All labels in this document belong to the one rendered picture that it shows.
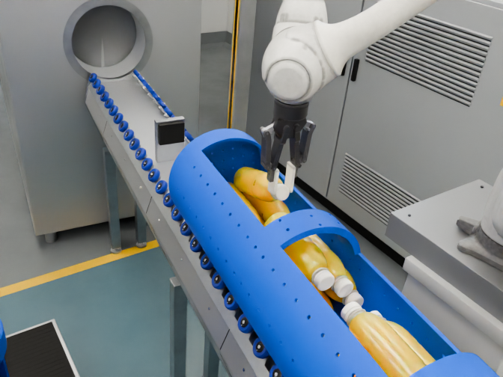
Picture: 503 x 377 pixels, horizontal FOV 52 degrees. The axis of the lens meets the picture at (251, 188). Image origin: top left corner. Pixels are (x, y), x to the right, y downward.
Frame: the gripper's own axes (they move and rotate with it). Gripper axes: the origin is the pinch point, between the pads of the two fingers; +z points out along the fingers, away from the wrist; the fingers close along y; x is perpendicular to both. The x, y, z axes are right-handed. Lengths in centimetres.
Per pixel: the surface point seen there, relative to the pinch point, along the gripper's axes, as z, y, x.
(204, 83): 118, -129, -355
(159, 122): 12, 9, -64
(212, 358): 101, -1, -34
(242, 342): 28.8, 17.0, 18.4
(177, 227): 27.8, 16.5, -26.0
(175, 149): 24, 4, -64
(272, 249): 0.7, 14.3, 21.6
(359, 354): 1, 14, 49
